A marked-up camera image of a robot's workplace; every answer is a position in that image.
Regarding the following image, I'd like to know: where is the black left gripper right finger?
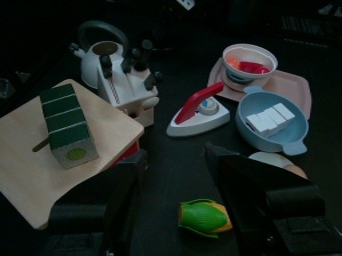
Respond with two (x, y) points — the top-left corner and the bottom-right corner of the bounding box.
(202, 142), (342, 256)

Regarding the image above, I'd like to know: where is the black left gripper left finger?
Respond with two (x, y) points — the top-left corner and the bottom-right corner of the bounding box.
(38, 149), (149, 256)

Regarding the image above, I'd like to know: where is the white toy bowl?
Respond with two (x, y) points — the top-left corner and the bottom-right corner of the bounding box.
(220, 43), (279, 93)

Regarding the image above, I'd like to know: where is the light blue toy pot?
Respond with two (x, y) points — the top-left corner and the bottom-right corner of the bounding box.
(233, 85), (309, 157)

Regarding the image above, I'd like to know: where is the toy fried egg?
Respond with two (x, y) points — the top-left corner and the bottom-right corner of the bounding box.
(247, 151), (308, 179)

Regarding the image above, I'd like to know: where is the toy corn cob green husk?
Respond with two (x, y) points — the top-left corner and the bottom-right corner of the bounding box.
(177, 198), (233, 239)

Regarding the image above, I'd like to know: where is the brown wooden stick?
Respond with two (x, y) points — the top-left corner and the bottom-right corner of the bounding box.
(30, 137), (50, 153)

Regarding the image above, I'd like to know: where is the wooden board on red base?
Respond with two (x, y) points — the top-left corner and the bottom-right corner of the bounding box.
(0, 78), (145, 231)

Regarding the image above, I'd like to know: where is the white sliced toy block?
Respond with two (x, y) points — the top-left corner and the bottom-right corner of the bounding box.
(244, 102), (296, 138)

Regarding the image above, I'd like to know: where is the pink plastic tray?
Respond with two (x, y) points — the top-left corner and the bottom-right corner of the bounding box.
(206, 57), (312, 120)

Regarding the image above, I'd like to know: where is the red toy food piece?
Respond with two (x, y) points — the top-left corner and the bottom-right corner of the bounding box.
(239, 60), (272, 75)

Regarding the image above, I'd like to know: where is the white toy iron red handle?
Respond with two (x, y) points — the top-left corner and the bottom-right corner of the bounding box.
(165, 81), (231, 138)

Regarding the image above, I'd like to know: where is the black-handled toy knife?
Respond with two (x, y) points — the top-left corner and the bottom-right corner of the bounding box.
(132, 39), (154, 73)
(120, 48), (140, 74)
(97, 54), (113, 79)
(142, 71), (164, 92)

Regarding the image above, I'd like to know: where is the white toy kettle grey handle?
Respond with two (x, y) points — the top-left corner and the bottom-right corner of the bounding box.
(68, 20), (130, 90)

